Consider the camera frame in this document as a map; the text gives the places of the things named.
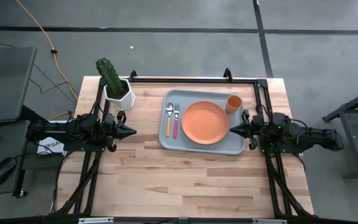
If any green cactus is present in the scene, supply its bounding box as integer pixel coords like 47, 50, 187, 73
95, 57, 126, 98

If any black aluminium rig frame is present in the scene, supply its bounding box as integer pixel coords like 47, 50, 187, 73
50, 68, 315, 218

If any white printed label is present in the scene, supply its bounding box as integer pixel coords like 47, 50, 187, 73
37, 136, 67, 156

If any orange cup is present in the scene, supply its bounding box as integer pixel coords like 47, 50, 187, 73
225, 95, 244, 115

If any white plant pot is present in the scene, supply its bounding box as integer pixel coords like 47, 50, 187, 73
103, 78, 136, 111

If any fork with pink handle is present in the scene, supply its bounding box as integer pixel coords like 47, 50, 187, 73
172, 103, 181, 139

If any orange plate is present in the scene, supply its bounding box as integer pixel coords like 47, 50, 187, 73
181, 100, 230, 146

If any spoon with orange handle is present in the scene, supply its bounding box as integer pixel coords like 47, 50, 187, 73
165, 102, 175, 138

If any dark side desk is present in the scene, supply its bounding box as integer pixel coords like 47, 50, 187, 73
0, 105, 65, 197

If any grey plastic tray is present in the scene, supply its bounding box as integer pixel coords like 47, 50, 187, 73
158, 89, 247, 156

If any black computer mouse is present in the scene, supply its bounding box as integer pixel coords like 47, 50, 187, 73
0, 157, 18, 187

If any grey desk panel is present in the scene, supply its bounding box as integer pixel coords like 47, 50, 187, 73
0, 46, 38, 125

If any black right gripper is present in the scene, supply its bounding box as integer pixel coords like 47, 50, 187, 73
229, 109, 264, 151

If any black table frame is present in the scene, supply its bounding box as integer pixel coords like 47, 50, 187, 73
321, 84, 358, 182

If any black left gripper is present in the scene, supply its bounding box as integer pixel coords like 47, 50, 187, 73
103, 111, 137, 153

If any yellow extension cable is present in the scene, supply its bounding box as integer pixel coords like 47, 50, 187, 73
16, 0, 79, 121

